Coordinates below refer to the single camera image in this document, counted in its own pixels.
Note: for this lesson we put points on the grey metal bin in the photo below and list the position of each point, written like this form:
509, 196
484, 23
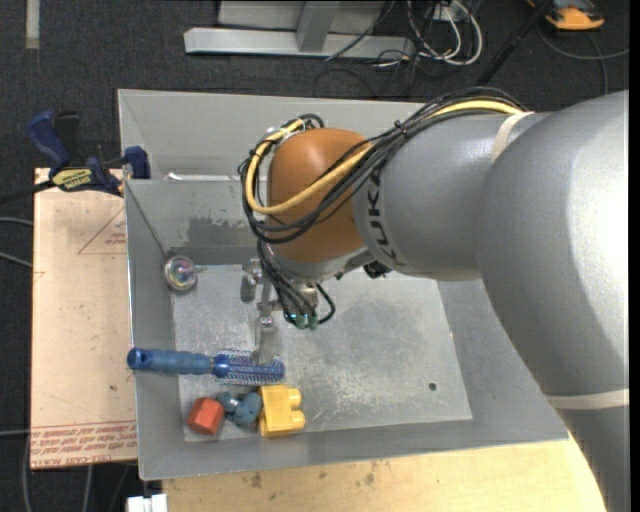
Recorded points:
380, 350

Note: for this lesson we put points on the yellow toy brick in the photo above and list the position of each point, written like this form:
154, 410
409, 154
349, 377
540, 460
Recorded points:
280, 410

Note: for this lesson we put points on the blue-grey toy figure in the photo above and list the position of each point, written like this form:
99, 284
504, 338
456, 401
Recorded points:
246, 410

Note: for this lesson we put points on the red-orange block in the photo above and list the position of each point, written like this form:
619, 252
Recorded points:
204, 416

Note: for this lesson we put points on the brown cardboard board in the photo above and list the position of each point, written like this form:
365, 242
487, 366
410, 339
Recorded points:
80, 310

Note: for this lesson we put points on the clear glass ball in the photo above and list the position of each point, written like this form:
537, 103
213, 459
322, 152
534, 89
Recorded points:
180, 273

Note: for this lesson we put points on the blue hair brush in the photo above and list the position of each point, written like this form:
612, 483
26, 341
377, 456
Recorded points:
175, 361

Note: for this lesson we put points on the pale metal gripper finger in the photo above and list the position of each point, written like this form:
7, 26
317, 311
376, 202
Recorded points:
261, 342
270, 342

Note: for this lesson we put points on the black cylinder on white bracket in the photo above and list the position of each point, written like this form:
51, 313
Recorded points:
376, 270

